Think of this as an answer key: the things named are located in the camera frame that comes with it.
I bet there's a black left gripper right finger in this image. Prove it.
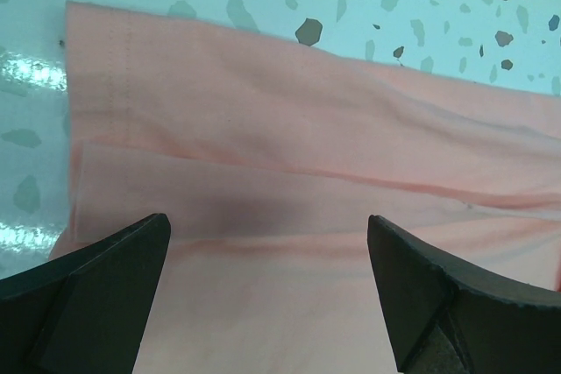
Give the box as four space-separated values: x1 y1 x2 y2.
367 215 560 373

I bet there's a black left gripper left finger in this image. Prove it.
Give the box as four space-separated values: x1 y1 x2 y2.
1 214 170 374

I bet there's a salmon pink t shirt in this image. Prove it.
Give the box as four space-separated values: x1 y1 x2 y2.
53 2 560 373

